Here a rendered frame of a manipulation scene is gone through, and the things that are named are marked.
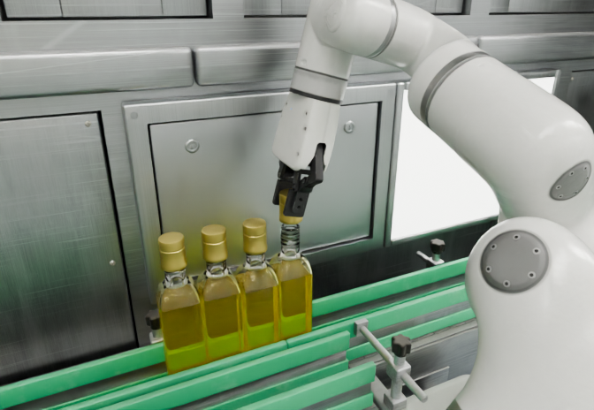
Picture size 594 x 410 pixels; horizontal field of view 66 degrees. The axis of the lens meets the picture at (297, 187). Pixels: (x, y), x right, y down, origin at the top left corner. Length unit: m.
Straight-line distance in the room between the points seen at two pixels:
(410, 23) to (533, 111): 0.23
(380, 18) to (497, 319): 0.35
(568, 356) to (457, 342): 0.66
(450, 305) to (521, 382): 0.61
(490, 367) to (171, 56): 0.56
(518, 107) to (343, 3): 0.24
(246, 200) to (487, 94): 0.49
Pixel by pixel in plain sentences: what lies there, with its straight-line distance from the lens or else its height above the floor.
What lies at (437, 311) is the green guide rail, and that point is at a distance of 0.90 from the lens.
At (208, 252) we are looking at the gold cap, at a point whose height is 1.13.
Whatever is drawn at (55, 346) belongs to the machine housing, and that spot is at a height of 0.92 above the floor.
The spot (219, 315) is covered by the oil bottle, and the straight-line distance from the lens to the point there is 0.68.
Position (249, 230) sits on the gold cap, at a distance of 0.64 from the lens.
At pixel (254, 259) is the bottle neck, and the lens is 0.67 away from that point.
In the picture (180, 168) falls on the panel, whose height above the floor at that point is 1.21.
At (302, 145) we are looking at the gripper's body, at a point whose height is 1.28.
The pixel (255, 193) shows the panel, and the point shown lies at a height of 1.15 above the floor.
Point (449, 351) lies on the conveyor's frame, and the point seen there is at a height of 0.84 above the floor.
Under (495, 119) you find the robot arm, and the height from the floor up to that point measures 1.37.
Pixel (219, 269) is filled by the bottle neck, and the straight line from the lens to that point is 0.66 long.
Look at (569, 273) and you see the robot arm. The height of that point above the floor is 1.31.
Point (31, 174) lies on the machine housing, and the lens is 0.76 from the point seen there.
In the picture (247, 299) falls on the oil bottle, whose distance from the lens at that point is 0.68.
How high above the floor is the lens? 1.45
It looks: 22 degrees down
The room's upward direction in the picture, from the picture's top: straight up
